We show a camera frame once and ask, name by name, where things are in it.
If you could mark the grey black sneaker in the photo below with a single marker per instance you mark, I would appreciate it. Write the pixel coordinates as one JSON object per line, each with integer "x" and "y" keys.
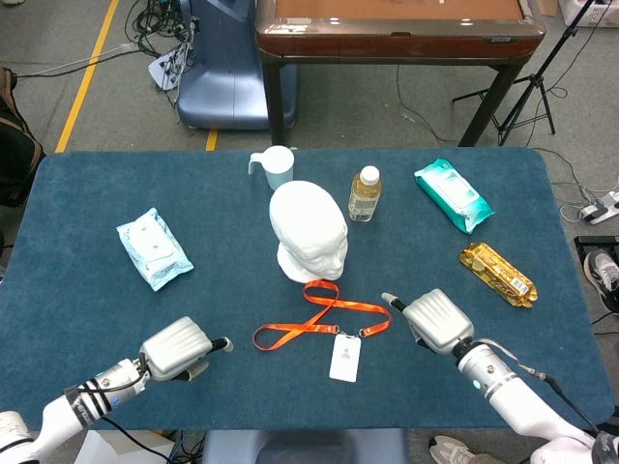
{"x": 602, "y": 280}

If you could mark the beige sneaker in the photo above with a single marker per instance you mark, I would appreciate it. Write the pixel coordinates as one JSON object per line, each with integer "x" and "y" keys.
{"x": 454, "y": 452}

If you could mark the green wet wipes pack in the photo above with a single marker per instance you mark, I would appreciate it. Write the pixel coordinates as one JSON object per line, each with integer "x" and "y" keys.
{"x": 454, "y": 198}

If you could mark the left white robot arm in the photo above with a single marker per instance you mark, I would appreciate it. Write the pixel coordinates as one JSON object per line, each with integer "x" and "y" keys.
{"x": 63, "y": 415}

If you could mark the black brown bag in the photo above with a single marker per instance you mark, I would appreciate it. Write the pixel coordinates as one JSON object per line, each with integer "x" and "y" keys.
{"x": 19, "y": 154}

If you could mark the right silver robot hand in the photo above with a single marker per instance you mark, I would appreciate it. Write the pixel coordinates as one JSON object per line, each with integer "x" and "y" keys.
{"x": 437, "y": 319}

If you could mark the light blue wet wipes pack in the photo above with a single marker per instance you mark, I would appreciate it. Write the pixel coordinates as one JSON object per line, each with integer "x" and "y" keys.
{"x": 155, "y": 251}

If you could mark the white power strip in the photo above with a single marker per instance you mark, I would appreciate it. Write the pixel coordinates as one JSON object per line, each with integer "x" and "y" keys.
{"x": 599, "y": 210}

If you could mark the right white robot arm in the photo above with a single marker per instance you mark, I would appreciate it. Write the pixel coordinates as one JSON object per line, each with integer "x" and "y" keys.
{"x": 503, "y": 386}

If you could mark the gold foil snack package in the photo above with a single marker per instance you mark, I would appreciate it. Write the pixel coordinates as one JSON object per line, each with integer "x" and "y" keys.
{"x": 498, "y": 275}

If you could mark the brown mahjong table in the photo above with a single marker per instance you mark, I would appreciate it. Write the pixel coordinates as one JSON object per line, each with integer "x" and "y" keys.
{"x": 387, "y": 46}

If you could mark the blue felt table cover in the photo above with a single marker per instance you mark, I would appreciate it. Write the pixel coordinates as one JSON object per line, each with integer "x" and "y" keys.
{"x": 97, "y": 314}

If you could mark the black tripod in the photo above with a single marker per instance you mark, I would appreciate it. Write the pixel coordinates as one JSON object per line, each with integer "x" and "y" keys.
{"x": 533, "y": 79}

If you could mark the clear bottle with yellow drink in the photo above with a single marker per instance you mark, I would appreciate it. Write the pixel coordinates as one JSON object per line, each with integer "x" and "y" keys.
{"x": 365, "y": 198}

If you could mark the black foot pedal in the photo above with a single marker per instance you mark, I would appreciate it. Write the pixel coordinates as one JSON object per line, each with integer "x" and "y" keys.
{"x": 597, "y": 241}

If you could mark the white box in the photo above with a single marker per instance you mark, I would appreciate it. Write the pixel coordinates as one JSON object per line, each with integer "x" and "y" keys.
{"x": 595, "y": 17}

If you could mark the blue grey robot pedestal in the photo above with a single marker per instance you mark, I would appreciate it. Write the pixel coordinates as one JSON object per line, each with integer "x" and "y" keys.
{"x": 222, "y": 87}

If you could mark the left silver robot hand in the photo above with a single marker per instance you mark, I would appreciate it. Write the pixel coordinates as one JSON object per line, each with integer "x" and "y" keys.
{"x": 174, "y": 348}

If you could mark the white socket board with plugs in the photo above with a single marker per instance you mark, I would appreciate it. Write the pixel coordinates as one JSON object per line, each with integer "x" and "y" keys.
{"x": 162, "y": 70}

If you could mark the white foam mannequin head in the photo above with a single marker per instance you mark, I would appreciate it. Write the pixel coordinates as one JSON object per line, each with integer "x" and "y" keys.
{"x": 309, "y": 227}

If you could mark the white carton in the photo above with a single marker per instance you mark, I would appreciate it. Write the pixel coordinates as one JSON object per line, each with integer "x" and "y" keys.
{"x": 111, "y": 449}

